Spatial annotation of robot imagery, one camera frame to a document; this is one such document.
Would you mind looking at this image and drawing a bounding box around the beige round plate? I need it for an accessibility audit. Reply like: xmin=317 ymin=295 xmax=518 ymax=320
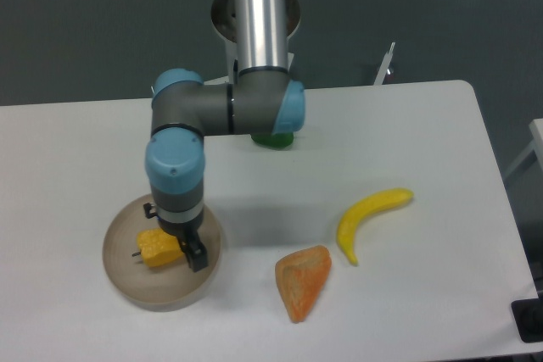
xmin=102 ymin=194 xmax=222 ymax=311

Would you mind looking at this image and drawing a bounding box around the white furniture at right edge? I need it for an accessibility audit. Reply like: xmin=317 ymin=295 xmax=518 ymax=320
xmin=502 ymin=118 xmax=542 ymax=187

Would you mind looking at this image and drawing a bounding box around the black device at table edge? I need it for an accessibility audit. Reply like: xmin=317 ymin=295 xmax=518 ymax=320
xmin=511 ymin=298 xmax=542 ymax=343

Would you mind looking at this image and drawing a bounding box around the yellow toy banana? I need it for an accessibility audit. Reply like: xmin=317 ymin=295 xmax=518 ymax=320
xmin=336 ymin=187 xmax=414 ymax=266

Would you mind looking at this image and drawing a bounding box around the yellow toy bell pepper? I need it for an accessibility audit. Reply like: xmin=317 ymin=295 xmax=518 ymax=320
xmin=132 ymin=228 xmax=185 ymax=268

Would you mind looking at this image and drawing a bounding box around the orange toy bread slice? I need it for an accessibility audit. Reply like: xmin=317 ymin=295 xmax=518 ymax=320
xmin=275 ymin=245 xmax=332 ymax=323

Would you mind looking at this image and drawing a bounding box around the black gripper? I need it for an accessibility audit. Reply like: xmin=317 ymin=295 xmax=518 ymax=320
xmin=143 ymin=203 xmax=209 ymax=273

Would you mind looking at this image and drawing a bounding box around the green toy bell pepper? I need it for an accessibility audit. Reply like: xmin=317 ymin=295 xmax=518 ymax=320
xmin=250 ymin=132 xmax=294 ymax=150

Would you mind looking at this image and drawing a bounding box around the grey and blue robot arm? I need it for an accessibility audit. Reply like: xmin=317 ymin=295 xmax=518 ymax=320
xmin=144 ymin=0 xmax=305 ymax=271

